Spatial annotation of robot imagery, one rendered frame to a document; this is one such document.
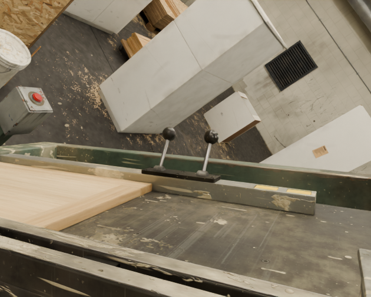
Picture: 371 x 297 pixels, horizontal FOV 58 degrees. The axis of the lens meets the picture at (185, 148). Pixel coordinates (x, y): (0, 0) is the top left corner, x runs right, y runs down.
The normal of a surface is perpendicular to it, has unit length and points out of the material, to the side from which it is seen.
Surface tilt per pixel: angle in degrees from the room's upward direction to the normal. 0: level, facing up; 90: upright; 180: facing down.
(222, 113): 90
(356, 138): 90
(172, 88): 90
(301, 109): 90
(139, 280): 54
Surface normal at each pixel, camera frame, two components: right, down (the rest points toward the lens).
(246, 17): -0.45, 0.02
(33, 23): 0.31, 0.83
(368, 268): 0.04, -0.99
